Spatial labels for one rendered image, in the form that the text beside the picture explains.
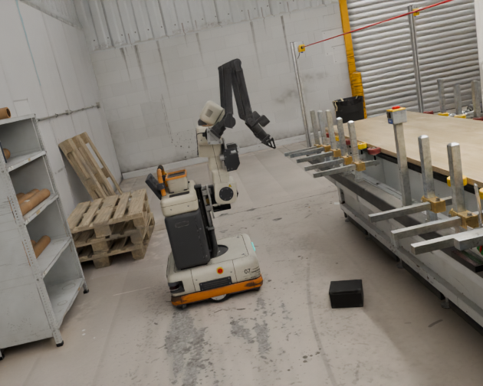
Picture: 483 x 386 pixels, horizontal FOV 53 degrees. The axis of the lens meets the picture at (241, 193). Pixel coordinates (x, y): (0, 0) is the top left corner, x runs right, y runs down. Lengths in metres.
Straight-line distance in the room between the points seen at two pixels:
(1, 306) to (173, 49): 6.76
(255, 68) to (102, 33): 2.88
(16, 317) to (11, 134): 1.45
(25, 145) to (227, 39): 5.98
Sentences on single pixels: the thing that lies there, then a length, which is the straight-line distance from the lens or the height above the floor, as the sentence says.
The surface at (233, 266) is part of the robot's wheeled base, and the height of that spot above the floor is 0.25.
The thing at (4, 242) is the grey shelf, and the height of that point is 0.80.
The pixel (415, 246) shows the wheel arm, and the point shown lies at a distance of 1.75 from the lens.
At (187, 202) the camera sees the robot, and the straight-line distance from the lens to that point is 3.34.
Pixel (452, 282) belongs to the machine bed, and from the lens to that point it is 2.98.
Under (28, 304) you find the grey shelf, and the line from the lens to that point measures 3.60.
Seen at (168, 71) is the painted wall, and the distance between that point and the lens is 9.49.
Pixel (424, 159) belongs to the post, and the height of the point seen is 1.01.
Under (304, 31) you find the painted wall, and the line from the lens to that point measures 9.77.
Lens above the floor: 1.54
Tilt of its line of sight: 14 degrees down
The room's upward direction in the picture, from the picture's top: 12 degrees counter-clockwise
